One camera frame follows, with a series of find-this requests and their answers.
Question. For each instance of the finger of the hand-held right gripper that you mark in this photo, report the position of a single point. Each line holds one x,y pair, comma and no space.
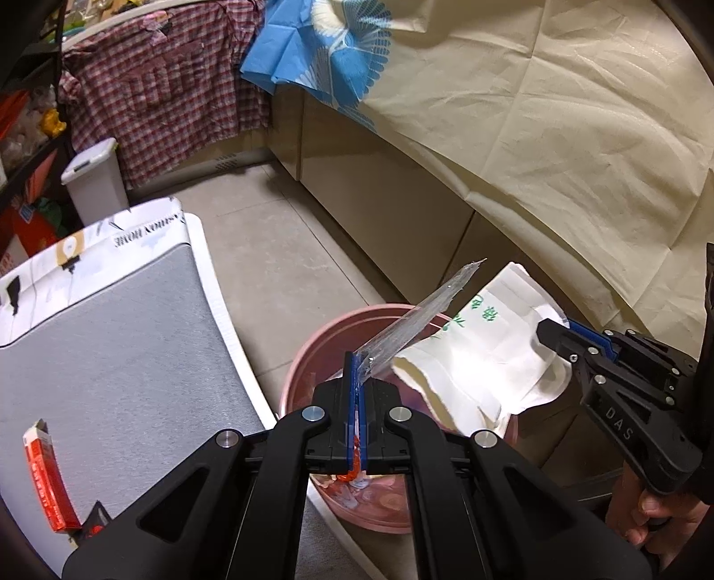
641,351
558,337

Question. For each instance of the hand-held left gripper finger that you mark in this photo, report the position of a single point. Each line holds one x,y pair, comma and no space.
363,429
352,424

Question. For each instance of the orange plastic bag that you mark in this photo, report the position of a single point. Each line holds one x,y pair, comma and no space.
344,478

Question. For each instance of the white paper bag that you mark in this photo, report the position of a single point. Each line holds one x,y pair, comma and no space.
485,346

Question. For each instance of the pink plastic basin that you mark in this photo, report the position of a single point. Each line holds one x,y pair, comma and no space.
312,357

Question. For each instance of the clear plastic wrapper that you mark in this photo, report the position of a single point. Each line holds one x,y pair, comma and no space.
413,323

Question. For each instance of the white lidded trash bin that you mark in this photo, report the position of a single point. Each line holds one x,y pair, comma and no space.
95,184

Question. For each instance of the person's right hand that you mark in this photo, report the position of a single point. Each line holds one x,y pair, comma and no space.
652,513

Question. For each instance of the cream cloth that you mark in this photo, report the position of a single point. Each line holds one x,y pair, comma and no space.
558,139

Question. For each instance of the grey table mat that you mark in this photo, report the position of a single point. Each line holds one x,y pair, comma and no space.
111,334

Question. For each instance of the red cigarette box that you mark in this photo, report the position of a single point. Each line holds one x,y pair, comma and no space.
47,474

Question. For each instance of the green bag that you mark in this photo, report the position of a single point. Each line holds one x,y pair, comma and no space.
54,215

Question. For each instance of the orange cardboard box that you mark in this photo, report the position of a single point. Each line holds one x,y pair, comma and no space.
28,234

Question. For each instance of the blue patterned cloth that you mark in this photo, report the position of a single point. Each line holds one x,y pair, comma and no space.
295,50

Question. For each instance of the red plaid shirt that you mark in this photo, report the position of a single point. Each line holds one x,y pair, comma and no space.
167,83

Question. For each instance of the black shelf rack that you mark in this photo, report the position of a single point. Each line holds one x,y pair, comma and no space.
39,161

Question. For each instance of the yellow toy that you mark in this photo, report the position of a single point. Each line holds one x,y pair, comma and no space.
54,122

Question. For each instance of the clear bag of garlic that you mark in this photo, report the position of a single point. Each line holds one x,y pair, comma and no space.
25,136

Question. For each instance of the orange shopping bag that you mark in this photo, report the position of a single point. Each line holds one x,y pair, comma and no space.
14,114

